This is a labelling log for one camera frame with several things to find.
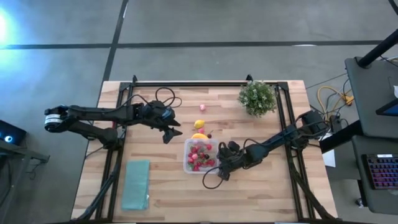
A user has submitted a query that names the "black desk with keyboard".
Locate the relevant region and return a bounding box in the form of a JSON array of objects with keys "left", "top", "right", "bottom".
[{"left": 351, "top": 135, "right": 398, "bottom": 215}]

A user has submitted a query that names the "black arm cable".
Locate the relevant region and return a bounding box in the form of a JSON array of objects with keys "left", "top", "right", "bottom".
[
  {"left": 202, "top": 166, "right": 225, "bottom": 190},
  {"left": 119, "top": 86, "right": 183, "bottom": 110}
]

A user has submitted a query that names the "white paper sheet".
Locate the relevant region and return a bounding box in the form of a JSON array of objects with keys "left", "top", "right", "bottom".
[{"left": 322, "top": 149, "right": 336, "bottom": 168}]

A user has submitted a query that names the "large black desk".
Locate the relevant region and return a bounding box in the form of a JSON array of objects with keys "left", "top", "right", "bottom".
[{"left": 344, "top": 57, "right": 398, "bottom": 139}]

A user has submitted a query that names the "yellow floor cable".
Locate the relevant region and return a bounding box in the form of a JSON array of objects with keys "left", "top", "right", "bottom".
[{"left": 316, "top": 86, "right": 354, "bottom": 111}]

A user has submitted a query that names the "teal folded cloth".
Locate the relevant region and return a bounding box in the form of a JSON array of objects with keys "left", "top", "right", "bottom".
[{"left": 121, "top": 159, "right": 151, "bottom": 212}]

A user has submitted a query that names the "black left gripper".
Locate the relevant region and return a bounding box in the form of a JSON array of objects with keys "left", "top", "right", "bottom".
[{"left": 136, "top": 100, "right": 183, "bottom": 144}]

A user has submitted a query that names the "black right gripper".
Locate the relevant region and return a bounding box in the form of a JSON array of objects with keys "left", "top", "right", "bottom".
[{"left": 218, "top": 141, "right": 251, "bottom": 181}]

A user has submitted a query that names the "green potted plant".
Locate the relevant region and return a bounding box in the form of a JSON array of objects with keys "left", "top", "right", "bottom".
[{"left": 238, "top": 80, "right": 277, "bottom": 118}]

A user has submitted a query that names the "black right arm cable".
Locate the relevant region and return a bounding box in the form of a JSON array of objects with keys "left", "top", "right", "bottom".
[{"left": 202, "top": 166, "right": 225, "bottom": 190}]

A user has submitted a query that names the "backlit black keyboard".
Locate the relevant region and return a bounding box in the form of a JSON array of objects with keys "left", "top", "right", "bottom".
[{"left": 366, "top": 154, "right": 398, "bottom": 190}]

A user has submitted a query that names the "black tablet screen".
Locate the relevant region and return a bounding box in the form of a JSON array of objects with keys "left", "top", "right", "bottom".
[{"left": 375, "top": 98, "right": 398, "bottom": 118}]

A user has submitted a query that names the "black power adapter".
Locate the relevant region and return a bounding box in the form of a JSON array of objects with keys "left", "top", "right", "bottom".
[{"left": 329, "top": 114, "right": 343, "bottom": 131}]

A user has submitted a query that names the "black round pole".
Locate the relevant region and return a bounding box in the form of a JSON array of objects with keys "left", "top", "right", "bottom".
[{"left": 356, "top": 29, "right": 398, "bottom": 68}]

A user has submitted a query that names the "black device with blue light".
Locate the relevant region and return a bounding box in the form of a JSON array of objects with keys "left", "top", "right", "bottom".
[{"left": 0, "top": 119, "right": 27, "bottom": 146}]

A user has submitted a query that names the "thin black floor cable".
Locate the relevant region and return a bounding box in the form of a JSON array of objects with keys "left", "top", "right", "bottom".
[{"left": 306, "top": 73, "right": 348, "bottom": 90}]

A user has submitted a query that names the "black aluminium rig frame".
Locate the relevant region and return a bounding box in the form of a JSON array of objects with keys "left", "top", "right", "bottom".
[{"left": 70, "top": 74, "right": 341, "bottom": 224}]

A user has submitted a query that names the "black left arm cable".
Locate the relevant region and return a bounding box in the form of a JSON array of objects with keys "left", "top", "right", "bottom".
[{"left": 119, "top": 86, "right": 183, "bottom": 110}]

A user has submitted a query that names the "clear plastic tupperware container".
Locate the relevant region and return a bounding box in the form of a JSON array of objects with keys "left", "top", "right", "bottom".
[{"left": 183, "top": 138, "right": 220, "bottom": 174}]

